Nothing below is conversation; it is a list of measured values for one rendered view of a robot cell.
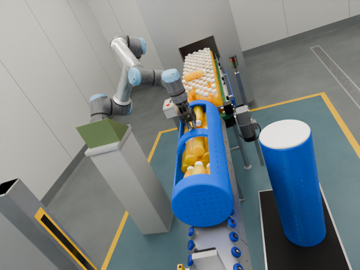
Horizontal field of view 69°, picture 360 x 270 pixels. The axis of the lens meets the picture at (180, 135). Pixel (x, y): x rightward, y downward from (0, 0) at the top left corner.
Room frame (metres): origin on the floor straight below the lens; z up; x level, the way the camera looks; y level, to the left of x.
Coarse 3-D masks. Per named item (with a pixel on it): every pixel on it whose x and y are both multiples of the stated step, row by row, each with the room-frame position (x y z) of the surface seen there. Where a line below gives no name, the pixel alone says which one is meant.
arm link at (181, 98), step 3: (183, 93) 1.30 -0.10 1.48; (186, 93) 1.33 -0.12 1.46; (177, 96) 1.29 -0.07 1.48; (180, 96) 1.29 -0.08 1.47; (183, 96) 1.29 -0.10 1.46; (186, 96) 1.31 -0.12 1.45; (171, 99) 1.32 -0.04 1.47; (174, 99) 1.30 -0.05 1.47; (177, 99) 1.29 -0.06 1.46; (180, 99) 1.29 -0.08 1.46; (183, 99) 1.29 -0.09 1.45; (174, 102) 1.31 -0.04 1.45; (177, 102) 1.29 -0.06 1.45; (180, 102) 1.29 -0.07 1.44
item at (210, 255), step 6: (198, 252) 0.69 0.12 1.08; (204, 252) 0.68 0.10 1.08; (210, 252) 0.67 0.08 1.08; (216, 252) 0.65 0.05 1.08; (192, 258) 0.67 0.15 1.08; (198, 258) 0.66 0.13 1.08; (204, 258) 0.66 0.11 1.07; (210, 258) 0.65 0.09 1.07; (216, 258) 0.65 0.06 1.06; (198, 264) 0.67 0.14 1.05; (204, 264) 0.66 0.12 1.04; (210, 264) 0.66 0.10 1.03; (216, 264) 0.65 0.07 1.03; (222, 264) 0.65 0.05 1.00
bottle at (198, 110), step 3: (198, 105) 1.71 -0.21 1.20; (195, 108) 1.68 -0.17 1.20; (198, 108) 1.66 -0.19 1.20; (201, 108) 1.67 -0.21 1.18; (195, 111) 1.63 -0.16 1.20; (198, 111) 1.61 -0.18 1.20; (201, 111) 1.62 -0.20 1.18; (198, 114) 1.57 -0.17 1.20; (201, 114) 1.58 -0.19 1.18; (198, 117) 1.55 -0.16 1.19; (201, 117) 1.55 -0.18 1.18; (201, 120) 1.54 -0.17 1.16
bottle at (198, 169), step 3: (195, 165) 1.09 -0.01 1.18; (198, 165) 1.06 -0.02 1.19; (201, 165) 1.08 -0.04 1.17; (195, 168) 1.04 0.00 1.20; (198, 168) 1.03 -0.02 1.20; (201, 168) 1.03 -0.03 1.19; (204, 168) 1.04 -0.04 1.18; (192, 171) 1.03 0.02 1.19; (195, 171) 1.01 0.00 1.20; (198, 171) 1.00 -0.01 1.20; (201, 171) 1.00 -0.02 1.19; (204, 171) 1.01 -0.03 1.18; (192, 174) 1.01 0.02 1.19
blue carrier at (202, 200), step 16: (208, 112) 1.53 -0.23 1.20; (208, 128) 1.33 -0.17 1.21; (208, 144) 1.17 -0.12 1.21; (176, 160) 1.26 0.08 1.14; (224, 160) 1.10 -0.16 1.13; (176, 176) 1.15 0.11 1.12; (192, 176) 0.94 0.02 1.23; (208, 176) 0.92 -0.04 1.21; (224, 176) 0.95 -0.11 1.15; (176, 192) 0.92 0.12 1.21; (192, 192) 0.90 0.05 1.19; (208, 192) 0.88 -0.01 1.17; (224, 192) 0.86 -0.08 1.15; (176, 208) 0.92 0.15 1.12; (192, 208) 0.90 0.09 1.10; (208, 208) 0.88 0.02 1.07; (224, 208) 0.87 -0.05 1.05; (192, 224) 0.91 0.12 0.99; (208, 224) 0.89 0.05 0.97
